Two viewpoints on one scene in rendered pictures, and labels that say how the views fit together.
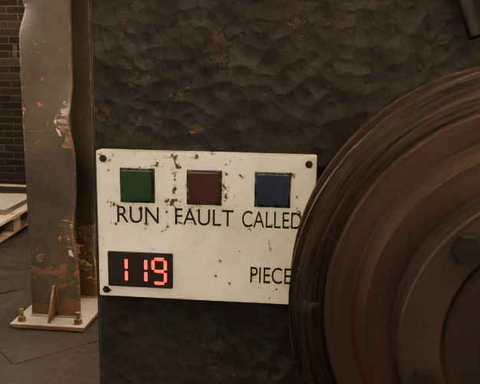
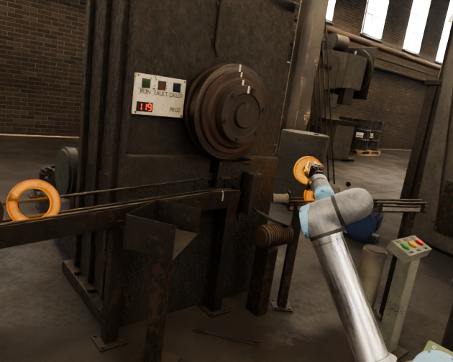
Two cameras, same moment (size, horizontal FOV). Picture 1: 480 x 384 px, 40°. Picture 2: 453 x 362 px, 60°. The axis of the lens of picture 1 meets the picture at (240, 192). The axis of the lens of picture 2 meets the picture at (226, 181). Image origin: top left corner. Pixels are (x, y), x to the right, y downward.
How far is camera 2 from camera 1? 136 cm
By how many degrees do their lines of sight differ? 45
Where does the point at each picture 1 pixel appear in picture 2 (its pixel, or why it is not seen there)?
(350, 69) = (192, 60)
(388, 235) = (216, 94)
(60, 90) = not seen: outside the picture
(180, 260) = (154, 104)
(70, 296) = not seen: outside the picture
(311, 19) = (185, 47)
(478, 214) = (234, 90)
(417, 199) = (221, 87)
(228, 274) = (165, 108)
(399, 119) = (216, 72)
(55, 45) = not seen: outside the picture
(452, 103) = (224, 70)
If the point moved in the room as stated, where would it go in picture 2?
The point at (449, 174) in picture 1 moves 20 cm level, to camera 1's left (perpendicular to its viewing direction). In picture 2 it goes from (226, 82) to (193, 77)
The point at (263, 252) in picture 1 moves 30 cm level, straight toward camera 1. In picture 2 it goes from (173, 103) to (213, 111)
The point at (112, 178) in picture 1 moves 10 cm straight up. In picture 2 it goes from (139, 80) to (142, 57)
